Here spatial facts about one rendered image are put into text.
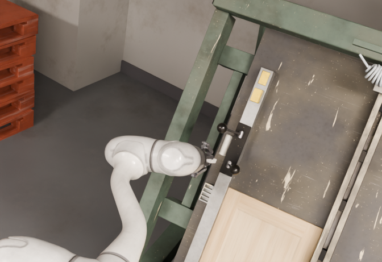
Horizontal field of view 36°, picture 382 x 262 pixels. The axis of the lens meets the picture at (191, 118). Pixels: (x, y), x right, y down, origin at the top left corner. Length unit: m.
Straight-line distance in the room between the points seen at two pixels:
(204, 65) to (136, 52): 3.29
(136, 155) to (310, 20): 0.81
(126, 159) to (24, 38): 2.74
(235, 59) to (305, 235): 0.71
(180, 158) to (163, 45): 3.63
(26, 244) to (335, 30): 1.27
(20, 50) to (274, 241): 2.73
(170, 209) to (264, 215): 0.39
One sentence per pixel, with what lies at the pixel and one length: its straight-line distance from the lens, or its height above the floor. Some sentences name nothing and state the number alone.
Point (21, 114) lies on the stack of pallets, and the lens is 4.64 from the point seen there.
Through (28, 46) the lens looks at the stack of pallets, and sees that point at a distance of 4.43.
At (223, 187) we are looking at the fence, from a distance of 2.20.
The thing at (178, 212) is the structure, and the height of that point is 1.13.
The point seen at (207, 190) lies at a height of 1.26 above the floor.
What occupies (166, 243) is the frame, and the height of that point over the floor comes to 0.79.
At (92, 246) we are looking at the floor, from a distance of 3.76.
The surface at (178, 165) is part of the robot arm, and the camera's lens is 1.69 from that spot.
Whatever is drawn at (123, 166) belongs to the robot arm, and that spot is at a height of 1.60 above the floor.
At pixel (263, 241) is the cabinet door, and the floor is 1.20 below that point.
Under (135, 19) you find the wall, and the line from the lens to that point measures 5.41.
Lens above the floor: 2.64
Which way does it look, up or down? 31 degrees down
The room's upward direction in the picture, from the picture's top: 11 degrees clockwise
